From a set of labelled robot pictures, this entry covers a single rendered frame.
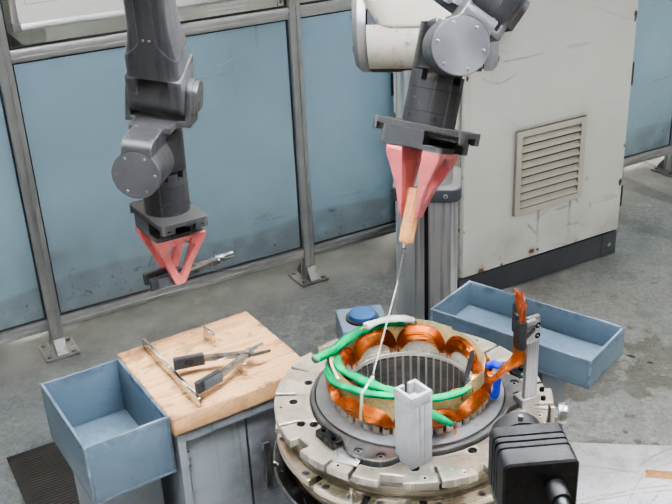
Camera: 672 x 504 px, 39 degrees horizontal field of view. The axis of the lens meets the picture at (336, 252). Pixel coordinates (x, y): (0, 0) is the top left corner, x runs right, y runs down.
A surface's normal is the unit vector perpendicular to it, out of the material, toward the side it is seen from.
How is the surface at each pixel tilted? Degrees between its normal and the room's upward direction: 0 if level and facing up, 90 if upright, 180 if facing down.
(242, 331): 0
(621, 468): 0
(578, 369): 90
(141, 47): 112
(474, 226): 90
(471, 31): 75
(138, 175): 89
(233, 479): 90
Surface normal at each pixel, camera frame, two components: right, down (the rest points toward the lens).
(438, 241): -0.13, 0.44
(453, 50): 0.06, 0.18
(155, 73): -0.15, 0.74
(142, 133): 0.08, -0.86
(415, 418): 0.58, 0.33
